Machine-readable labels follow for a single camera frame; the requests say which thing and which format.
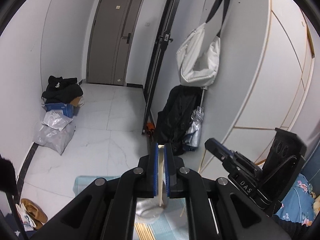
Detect black hanging garment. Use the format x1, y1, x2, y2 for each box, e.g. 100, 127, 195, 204
156, 85, 204, 156

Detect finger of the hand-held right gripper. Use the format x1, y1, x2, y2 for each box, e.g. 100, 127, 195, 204
204, 138, 240, 167

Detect brown cardboard piece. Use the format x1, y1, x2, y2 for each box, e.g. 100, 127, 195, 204
69, 96, 86, 108

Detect teal checkered tablecloth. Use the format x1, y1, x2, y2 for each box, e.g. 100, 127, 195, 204
74, 175, 190, 240

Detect brown shoes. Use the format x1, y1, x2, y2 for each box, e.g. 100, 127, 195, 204
20, 198, 48, 230

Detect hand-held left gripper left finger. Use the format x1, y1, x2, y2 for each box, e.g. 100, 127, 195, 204
30, 142, 160, 240

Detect white plastic parcel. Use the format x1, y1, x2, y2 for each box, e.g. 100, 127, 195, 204
41, 109, 73, 132

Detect black fuzzy object on pole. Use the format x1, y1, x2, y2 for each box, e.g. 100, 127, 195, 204
0, 157, 28, 240

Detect white wardrobe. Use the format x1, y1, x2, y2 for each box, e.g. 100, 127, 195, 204
199, 0, 316, 176

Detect blue floral blanket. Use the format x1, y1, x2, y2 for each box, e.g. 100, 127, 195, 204
272, 172, 320, 223

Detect silver folded umbrella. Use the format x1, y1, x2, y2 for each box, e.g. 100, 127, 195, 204
182, 87, 206, 153

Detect black clothes pile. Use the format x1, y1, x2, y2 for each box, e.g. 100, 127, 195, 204
41, 75, 84, 105

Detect black framed door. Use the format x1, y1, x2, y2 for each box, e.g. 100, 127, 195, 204
142, 0, 184, 136

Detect white tote bag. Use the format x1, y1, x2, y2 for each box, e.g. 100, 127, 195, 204
176, 0, 232, 88

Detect white printed plastic bag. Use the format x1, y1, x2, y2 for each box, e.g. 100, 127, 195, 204
15, 203, 35, 232

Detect dark cloth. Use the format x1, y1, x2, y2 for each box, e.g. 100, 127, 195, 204
272, 215, 320, 240

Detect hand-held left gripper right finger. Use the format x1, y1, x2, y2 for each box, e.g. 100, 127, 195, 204
164, 143, 293, 240

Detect grey room door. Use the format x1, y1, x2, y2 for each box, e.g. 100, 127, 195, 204
86, 0, 146, 87

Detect blue cardboard box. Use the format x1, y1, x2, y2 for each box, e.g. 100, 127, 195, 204
44, 102, 76, 118

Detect grey plastic parcel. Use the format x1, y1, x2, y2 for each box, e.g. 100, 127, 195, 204
33, 122, 76, 156

